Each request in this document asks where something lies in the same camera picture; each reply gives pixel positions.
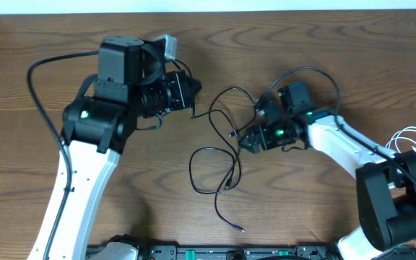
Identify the black usb cable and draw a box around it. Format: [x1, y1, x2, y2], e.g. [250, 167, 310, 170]
[190, 86, 263, 145]
[188, 146, 246, 233]

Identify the white usb cable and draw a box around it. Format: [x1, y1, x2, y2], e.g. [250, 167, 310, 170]
[384, 125, 416, 163]

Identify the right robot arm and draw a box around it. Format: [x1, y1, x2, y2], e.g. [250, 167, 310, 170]
[238, 82, 416, 259]

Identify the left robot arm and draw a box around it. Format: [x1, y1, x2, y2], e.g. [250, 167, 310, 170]
[30, 35, 202, 259]

